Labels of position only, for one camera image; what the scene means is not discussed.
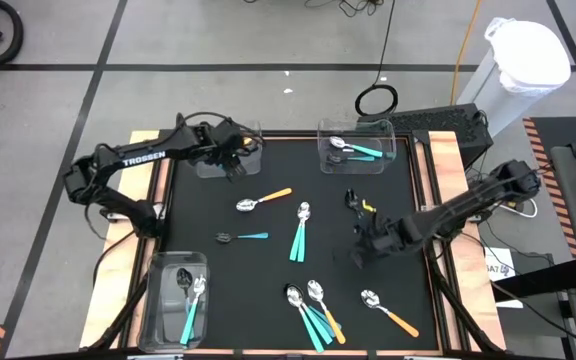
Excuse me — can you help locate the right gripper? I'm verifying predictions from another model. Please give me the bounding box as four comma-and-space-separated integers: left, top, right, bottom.
351, 212, 422, 269

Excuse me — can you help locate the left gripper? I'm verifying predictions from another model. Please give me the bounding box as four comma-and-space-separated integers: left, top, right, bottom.
200, 119, 249, 181

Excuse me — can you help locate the clear plastic bin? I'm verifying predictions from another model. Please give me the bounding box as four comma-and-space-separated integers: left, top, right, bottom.
316, 118, 398, 175
137, 251, 211, 354
185, 119, 263, 180

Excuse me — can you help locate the white paper sign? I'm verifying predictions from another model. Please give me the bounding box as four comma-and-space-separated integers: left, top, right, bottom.
484, 246, 525, 310

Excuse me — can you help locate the black desk base bar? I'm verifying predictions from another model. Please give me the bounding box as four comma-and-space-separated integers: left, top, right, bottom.
492, 259, 576, 301

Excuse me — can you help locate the white-bagged trash bin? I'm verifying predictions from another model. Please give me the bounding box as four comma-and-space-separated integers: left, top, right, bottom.
456, 17, 573, 137

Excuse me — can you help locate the white cable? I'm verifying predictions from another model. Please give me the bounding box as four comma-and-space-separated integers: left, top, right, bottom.
498, 195, 539, 220

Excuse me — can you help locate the black coiled cable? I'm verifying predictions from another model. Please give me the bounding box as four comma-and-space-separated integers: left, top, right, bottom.
354, 0, 400, 118

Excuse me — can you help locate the black floor cable tangle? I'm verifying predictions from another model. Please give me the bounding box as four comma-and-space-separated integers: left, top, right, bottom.
241, 0, 387, 18

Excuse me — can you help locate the yellow cable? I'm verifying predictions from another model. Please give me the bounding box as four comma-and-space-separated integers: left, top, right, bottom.
449, 0, 484, 106

